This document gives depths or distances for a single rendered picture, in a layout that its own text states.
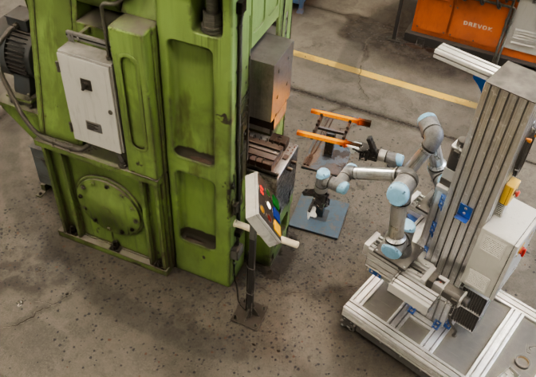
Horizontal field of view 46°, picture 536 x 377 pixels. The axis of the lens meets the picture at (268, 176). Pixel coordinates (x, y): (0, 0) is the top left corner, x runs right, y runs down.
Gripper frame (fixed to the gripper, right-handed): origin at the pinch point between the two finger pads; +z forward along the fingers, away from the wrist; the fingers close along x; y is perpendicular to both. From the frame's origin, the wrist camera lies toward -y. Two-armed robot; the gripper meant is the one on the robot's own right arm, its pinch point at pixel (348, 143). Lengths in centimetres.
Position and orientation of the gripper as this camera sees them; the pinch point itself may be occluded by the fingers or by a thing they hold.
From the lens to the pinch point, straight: 398.5
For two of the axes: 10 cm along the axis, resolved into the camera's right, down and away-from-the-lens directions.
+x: 3.9, -6.3, 6.7
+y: -0.1, 7.2, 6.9
